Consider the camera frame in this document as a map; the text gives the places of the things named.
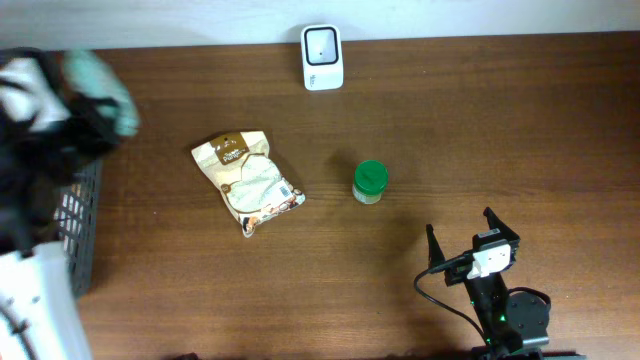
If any beige brown snack bag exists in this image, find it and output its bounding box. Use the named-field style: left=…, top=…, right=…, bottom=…
left=191, top=131, right=306, bottom=238

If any white barcode scanner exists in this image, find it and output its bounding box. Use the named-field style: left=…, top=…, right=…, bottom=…
left=300, top=24, right=344, bottom=91

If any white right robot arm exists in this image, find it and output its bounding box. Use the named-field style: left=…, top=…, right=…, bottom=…
left=413, top=207, right=552, bottom=359

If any teal snack packet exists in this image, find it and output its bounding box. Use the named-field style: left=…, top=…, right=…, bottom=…
left=62, top=49, right=140, bottom=137

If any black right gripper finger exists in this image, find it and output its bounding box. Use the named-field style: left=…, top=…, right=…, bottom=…
left=426, top=224, right=445, bottom=270
left=483, top=207, right=518, bottom=241

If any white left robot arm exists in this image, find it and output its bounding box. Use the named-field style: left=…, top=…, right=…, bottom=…
left=1, top=48, right=139, bottom=359

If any green lid jar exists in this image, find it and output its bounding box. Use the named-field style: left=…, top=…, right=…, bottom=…
left=352, top=160, right=389, bottom=205

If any dark grey plastic basket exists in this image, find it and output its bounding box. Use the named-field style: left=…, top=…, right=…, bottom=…
left=54, top=160, right=103, bottom=298

